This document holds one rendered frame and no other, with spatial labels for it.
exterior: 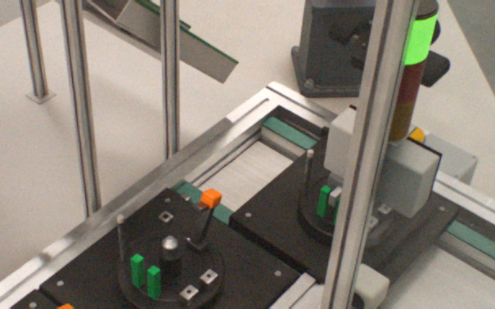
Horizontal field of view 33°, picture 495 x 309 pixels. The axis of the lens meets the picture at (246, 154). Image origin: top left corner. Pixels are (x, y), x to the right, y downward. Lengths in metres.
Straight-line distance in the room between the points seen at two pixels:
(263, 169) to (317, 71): 0.29
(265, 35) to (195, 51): 0.45
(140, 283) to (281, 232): 0.22
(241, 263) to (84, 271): 0.21
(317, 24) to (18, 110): 0.55
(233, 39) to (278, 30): 0.10
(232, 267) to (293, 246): 0.09
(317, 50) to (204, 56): 0.28
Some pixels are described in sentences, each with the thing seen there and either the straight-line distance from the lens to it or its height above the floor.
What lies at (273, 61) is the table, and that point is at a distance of 1.65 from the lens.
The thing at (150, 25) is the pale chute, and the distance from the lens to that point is 1.20.
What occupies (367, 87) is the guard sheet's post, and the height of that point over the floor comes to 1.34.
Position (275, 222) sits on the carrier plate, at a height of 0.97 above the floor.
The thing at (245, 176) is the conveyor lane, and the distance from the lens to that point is 1.32.
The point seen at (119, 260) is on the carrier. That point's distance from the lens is 1.11.
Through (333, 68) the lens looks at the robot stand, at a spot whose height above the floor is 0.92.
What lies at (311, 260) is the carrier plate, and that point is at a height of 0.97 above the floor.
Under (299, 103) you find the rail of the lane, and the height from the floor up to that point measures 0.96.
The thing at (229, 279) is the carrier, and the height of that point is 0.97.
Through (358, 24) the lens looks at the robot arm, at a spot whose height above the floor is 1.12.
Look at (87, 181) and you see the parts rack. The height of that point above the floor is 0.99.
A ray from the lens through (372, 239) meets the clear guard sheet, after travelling 0.96.
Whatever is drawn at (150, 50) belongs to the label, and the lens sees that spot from 1.24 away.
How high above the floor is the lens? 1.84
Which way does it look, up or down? 43 degrees down
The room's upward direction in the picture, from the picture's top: 4 degrees clockwise
